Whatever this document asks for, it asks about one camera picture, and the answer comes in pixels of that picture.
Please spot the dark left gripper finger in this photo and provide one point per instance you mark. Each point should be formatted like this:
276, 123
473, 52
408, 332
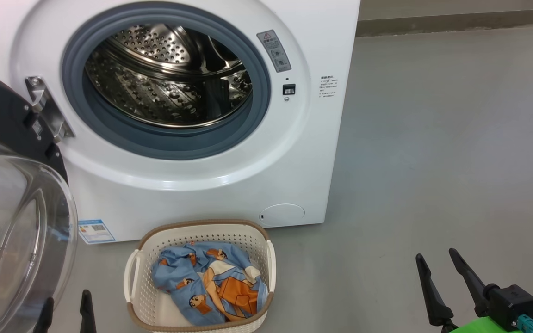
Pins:
45, 319
87, 317

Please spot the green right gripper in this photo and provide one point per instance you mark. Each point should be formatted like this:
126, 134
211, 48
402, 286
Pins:
484, 326

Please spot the black round glass machine door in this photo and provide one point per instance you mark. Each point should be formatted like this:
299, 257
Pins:
16, 231

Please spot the blue cartoon print garment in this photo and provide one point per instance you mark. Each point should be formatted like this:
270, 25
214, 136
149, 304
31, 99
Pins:
178, 273

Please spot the cream perforated laundry basket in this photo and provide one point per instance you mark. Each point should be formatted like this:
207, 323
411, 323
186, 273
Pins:
155, 310

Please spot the white front-load washing machine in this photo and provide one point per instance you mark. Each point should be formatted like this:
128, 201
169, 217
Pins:
201, 203

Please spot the grey rubber door gasket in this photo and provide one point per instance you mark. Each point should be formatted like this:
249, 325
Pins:
155, 144

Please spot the metal door hinge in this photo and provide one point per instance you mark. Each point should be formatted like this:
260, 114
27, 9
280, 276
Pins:
46, 108

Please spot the black door latch slot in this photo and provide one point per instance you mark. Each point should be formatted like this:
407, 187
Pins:
288, 89

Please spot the blue energy label sticker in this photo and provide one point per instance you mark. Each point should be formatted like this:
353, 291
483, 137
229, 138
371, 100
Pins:
96, 231

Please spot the round white filter cover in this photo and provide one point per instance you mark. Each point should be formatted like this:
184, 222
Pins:
282, 215

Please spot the perforated steel drum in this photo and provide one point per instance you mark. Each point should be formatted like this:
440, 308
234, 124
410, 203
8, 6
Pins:
155, 92

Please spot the small black text sticker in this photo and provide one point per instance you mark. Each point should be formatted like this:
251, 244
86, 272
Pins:
329, 87

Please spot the grey warning sticker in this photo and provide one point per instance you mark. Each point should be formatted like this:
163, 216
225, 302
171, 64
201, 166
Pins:
274, 51

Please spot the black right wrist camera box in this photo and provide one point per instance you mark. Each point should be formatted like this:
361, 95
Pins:
511, 303

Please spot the teal right camera connector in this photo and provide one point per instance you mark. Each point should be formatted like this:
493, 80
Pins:
528, 324

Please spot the grey wall baseboard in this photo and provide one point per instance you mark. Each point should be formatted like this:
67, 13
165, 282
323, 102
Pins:
456, 22

